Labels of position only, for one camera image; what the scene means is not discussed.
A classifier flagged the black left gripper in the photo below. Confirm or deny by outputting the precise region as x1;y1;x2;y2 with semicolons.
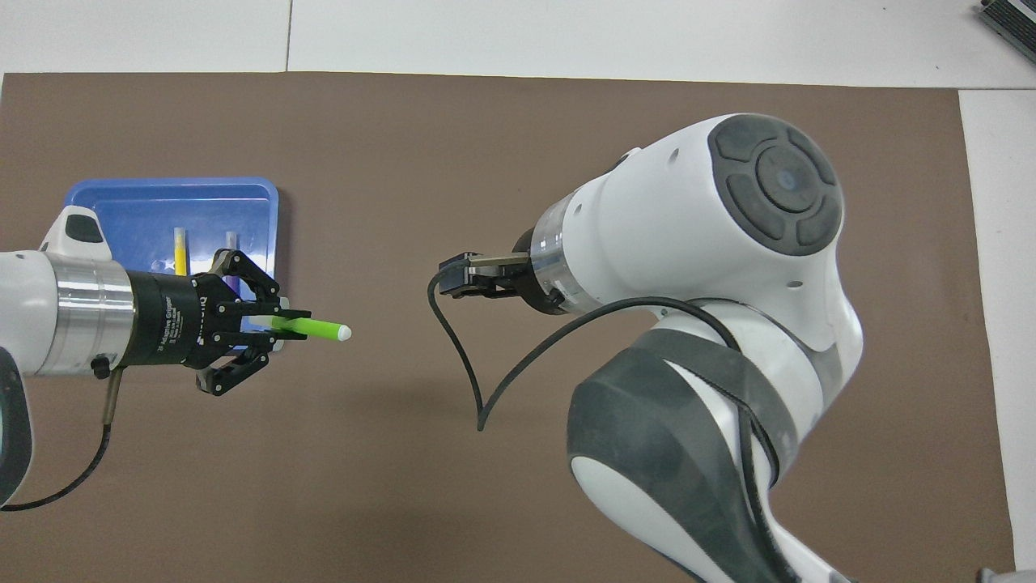
121;249;312;397

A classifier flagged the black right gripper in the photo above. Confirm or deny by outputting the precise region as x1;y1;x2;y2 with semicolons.
439;227;567;317

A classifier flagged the green pen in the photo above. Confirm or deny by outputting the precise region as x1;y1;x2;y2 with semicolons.
249;316;353;342

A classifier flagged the blue plastic tray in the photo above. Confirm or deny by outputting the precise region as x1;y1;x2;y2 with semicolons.
63;177;289;354

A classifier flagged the brown table mat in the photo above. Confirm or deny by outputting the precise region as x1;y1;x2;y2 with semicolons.
0;71;1017;583

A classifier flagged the grey ribbed device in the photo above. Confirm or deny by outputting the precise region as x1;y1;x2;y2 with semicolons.
978;0;1036;41

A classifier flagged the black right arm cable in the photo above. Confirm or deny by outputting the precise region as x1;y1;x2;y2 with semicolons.
427;263;782;583

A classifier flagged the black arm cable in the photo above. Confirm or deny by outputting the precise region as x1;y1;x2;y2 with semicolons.
0;368;124;513
427;263;782;583

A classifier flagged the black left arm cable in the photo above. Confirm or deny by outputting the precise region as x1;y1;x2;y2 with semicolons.
0;368;124;513

